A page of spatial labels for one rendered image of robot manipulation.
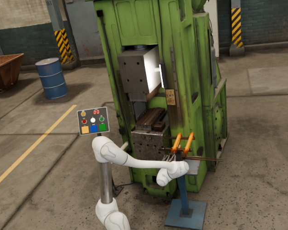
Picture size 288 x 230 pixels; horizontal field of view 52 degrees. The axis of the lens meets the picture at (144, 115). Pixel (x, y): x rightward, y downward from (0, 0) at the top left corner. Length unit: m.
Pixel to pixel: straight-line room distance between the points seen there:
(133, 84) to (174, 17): 0.78
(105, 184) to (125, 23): 1.59
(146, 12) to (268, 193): 2.40
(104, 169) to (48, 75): 5.39
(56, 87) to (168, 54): 4.97
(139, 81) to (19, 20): 8.09
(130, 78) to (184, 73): 0.55
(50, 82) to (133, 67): 4.73
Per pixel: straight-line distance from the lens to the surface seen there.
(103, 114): 3.33
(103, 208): 2.47
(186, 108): 3.11
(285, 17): 8.87
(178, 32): 2.86
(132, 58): 2.95
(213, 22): 8.11
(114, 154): 2.07
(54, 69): 7.47
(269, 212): 3.55
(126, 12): 3.03
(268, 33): 8.89
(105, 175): 2.32
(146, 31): 2.98
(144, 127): 3.24
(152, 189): 3.69
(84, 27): 9.69
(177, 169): 2.34
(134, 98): 3.12
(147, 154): 3.36
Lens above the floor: 2.49
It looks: 26 degrees down
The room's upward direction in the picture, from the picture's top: 10 degrees counter-clockwise
